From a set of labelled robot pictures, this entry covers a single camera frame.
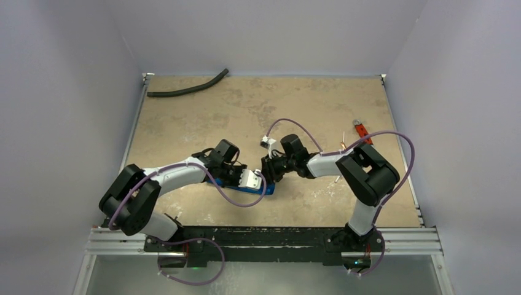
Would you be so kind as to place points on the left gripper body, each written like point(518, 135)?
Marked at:
point(230, 174)

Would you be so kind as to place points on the blue cloth napkin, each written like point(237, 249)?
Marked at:
point(269, 189)

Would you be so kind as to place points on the red handled adjustable wrench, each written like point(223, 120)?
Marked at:
point(362, 131)

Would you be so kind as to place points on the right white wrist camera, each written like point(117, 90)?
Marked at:
point(269, 144)

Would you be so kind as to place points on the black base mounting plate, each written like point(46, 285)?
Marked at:
point(330, 246)

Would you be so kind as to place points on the aluminium frame rail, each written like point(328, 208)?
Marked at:
point(391, 241)

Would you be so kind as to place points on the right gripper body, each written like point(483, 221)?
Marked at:
point(269, 168)

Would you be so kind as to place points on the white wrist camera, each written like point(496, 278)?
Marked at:
point(269, 144)
point(250, 181)

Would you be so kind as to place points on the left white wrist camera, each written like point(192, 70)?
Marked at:
point(250, 181)

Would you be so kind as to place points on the brown plastic utensil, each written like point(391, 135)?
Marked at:
point(342, 143)

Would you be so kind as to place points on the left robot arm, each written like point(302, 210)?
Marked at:
point(130, 201)

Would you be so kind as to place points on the black foam tube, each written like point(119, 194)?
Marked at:
point(193, 89)

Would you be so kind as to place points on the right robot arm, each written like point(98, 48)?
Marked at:
point(369, 175)

